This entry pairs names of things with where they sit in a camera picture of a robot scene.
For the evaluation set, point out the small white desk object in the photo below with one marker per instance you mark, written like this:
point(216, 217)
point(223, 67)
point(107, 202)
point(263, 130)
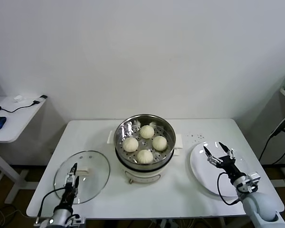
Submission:
point(18, 98)

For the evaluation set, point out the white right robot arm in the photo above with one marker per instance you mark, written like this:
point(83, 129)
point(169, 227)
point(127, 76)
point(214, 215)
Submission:
point(261, 206)

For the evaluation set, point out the perforated steel steamer basket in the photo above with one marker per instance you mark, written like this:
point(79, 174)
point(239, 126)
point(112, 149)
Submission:
point(123, 133)

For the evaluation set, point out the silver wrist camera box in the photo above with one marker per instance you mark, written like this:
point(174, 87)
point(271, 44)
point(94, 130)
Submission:
point(77, 219)
point(249, 181)

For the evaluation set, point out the black usb adapter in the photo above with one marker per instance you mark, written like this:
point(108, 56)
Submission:
point(43, 97)

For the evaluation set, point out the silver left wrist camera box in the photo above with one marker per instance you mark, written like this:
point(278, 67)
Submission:
point(77, 219)

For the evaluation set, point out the white shelf leg frame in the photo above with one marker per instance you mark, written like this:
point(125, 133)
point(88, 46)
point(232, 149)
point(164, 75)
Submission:
point(279, 183)

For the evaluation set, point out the oval glass pot lid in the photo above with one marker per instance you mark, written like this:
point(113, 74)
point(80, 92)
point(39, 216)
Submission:
point(95, 180)

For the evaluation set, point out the cream electric cooker pot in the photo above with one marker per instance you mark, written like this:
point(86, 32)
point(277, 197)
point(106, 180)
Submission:
point(142, 177)

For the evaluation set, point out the white steamed baozi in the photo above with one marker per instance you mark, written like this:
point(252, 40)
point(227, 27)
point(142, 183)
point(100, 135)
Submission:
point(145, 156)
point(130, 144)
point(159, 143)
point(146, 131)

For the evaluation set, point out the white oval plate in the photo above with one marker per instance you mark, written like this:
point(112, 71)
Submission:
point(199, 171)

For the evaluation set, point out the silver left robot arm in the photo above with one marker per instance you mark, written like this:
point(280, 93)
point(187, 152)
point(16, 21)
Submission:
point(59, 217)

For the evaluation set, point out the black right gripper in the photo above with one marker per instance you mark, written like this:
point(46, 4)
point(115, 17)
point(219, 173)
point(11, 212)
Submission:
point(229, 165)

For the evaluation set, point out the white side desk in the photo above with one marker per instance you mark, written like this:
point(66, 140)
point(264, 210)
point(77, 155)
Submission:
point(14, 123)

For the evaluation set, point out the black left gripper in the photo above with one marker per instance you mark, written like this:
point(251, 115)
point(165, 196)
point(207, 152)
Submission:
point(69, 197)

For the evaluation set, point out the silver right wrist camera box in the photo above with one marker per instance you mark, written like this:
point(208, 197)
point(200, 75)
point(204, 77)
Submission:
point(249, 181)

